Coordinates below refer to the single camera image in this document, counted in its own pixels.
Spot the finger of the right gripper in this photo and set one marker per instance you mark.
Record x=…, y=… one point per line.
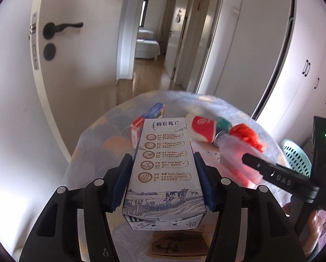
x=293, y=182

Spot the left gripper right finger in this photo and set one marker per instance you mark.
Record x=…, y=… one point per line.
x=269, y=234

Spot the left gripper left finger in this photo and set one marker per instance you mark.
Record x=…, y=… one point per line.
x=71, y=213

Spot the red plastic bag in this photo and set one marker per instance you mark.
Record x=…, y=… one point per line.
x=247, y=135

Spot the tall white milk carton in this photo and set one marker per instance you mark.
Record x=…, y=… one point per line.
x=164, y=191

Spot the white bedroom door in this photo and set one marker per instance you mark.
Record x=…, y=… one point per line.
x=79, y=85

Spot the mint green laundry basket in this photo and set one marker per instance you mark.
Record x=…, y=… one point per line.
x=296, y=157

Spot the green wrapper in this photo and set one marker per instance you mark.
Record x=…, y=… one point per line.
x=223, y=125

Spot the white wardrobe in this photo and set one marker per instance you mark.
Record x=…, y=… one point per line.
x=270, y=62

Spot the black door lock knob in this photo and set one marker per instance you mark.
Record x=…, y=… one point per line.
x=49, y=52

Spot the far room bed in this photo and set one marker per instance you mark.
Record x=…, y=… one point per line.
x=146, y=46

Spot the wall light switch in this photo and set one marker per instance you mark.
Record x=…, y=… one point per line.
x=235, y=11

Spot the black door handle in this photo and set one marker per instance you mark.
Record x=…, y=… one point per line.
x=50, y=29

